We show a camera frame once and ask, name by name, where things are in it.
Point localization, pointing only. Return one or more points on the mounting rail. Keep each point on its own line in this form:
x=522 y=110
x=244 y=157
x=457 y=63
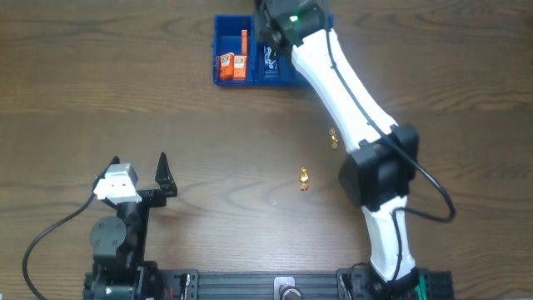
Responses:
x=241 y=285

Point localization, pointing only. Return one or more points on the blue tray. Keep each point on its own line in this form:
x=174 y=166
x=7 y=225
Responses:
x=227 y=37

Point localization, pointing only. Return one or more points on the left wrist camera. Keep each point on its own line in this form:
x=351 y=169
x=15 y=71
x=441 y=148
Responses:
x=117 y=182

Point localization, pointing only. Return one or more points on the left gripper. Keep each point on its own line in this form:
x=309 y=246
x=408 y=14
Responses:
x=153 y=198

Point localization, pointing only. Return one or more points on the blue candy pack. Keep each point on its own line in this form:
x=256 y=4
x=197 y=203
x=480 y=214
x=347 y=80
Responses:
x=271 y=66

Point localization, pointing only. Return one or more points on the gold candy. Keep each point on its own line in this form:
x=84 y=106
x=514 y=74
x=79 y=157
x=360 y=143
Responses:
x=333 y=139
x=304 y=178

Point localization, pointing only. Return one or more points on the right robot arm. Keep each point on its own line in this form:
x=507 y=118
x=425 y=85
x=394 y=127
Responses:
x=341 y=91

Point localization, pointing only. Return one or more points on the orange candy box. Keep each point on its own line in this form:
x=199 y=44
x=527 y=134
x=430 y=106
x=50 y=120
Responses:
x=226 y=66
x=244 y=41
x=239 y=68

